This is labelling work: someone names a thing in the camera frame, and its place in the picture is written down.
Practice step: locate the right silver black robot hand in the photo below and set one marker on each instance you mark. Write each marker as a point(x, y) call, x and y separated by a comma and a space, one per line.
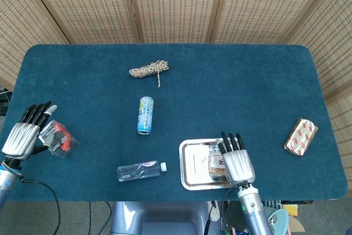
point(237, 166)

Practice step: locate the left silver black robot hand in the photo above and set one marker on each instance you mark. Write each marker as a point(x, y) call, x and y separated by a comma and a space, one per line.
point(20, 138)

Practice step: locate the bread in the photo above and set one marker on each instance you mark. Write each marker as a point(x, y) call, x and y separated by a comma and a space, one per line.
point(215, 163)

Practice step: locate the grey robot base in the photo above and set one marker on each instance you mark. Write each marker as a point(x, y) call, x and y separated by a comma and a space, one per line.
point(159, 218)

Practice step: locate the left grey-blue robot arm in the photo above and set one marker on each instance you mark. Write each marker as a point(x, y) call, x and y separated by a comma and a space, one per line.
point(5, 188)

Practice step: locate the silver metal tray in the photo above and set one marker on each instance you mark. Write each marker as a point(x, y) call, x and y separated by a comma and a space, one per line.
point(195, 163)

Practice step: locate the clear bag red black packets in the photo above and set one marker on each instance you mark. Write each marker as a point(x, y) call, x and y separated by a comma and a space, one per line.
point(64, 141)

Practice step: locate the small white plastic piece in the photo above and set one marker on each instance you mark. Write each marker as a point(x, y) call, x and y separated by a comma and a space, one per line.
point(215, 211)

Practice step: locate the light blue round bowl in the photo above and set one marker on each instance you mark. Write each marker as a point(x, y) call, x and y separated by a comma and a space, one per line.
point(280, 219)

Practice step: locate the gold foil packet red print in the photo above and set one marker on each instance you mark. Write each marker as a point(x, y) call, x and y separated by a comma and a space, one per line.
point(301, 137)

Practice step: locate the teal table cloth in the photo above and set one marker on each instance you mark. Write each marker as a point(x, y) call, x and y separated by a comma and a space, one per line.
point(82, 81)

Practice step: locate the clear plastic water bottle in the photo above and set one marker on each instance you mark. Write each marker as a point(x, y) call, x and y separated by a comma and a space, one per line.
point(137, 171)

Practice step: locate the blue printed drink can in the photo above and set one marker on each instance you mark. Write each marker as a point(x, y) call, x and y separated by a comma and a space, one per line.
point(145, 116)

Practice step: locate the woven bamboo folding screen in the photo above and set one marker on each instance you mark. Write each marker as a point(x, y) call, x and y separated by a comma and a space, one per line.
point(176, 6)

